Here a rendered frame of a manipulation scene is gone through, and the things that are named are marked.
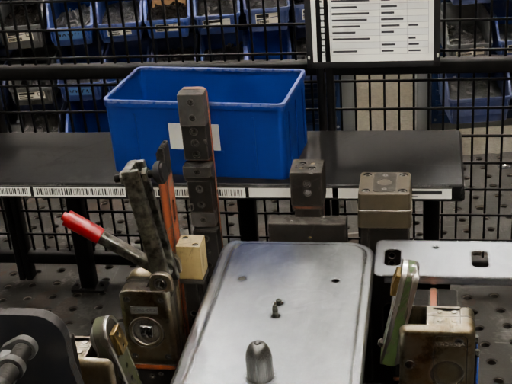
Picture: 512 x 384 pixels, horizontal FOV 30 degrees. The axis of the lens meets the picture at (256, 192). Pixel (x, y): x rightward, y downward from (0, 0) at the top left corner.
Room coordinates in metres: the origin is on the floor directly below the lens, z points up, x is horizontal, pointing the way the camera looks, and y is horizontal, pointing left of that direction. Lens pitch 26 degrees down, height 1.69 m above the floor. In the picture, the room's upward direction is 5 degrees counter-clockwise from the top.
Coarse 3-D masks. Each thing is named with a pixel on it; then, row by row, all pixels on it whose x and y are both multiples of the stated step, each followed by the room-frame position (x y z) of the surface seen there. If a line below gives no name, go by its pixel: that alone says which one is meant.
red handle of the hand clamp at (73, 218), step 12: (72, 216) 1.08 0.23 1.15; (72, 228) 1.08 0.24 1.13; (84, 228) 1.08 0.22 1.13; (96, 228) 1.08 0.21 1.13; (96, 240) 1.07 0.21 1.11; (108, 240) 1.07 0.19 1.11; (120, 240) 1.08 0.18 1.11; (120, 252) 1.07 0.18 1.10; (132, 252) 1.07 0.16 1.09; (144, 264) 1.06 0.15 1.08
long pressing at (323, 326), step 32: (224, 256) 1.20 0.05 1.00; (256, 256) 1.20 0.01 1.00; (288, 256) 1.19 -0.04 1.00; (320, 256) 1.18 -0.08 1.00; (352, 256) 1.17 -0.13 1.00; (224, 288) 1.12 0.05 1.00; (256, 288) 1.11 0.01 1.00; (288, 288) 1.10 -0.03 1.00; (320, 288) 1.10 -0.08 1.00; (352, 288) 1.09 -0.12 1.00; (224, 320) 1.04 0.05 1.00; (256, 320) 1.03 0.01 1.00; (288, 320) 1.03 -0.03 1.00; (320, 320) 1.02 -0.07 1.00; (352, 320) 1.01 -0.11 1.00; (192, 352) 0.97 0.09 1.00; (224, 352) 0.97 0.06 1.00; (288, 352) 0.96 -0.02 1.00; (320, 352) 0.95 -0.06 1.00; (352, 352) 0.95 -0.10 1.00
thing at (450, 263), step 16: (384, 240) 1.21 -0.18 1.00; (400, 240) 1.21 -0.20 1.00; (416, 240) 1.20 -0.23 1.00; (432, 240) 1.20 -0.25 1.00; (384, 256) 1.17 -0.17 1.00; (416, 256) 1.16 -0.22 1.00; (432, 256) 1.15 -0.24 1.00; (448, 256) 1.15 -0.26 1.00; (464, 256) 1.15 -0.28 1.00; (496, 256) 1.14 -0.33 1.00; (384, 272) 1.12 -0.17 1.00; (432, 272) 1.11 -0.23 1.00; (448, 272) 1.11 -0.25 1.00; (464, 272) 1.11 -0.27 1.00; (480, 272) 1.10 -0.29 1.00; (496, 272) 1.10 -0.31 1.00
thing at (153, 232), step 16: (144, 160) 1.08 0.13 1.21; (128, 176) 1.05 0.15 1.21; (144, 176) 1.06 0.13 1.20; (160, 176) 1.05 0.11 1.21; (128, 192) 1.05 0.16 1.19; (144, 192) 1.05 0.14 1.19; (144, 208) 1.05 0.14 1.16; (144, 224) 1.05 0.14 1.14; (160, 224) 1.08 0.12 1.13; (144, 240) 1.05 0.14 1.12; (160, 240) 1.08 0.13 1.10; (160, 256) 1.05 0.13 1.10; (176, 272) 1.07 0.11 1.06
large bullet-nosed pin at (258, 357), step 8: (256, 344) 0.91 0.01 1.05; (264, 344) 0.91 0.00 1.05; (248, 352) 0.91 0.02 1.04; (256, 352) 0.90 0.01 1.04; (264, 352) 0.90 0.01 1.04; (248, 360) 0.91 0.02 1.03; (256, 360) 0.90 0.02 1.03; (264, 360) 0.90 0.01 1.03; (272, 360) 0.91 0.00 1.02; (248, 368) 0.91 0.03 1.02; (256, 368) 0.90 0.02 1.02; (264, 368) 0.90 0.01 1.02; (272, 368) 0.91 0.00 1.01; (248, 376) 0.91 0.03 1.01; (256, 376) 0.90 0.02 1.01; (264, 376) 0.90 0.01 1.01; (272, 376) 0.91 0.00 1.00
